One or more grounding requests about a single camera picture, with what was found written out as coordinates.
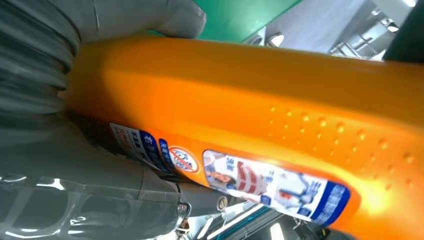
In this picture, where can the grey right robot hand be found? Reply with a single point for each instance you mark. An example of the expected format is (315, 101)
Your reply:
(82, 185)

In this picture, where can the white machine base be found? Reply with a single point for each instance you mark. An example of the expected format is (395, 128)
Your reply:
(364, 33)

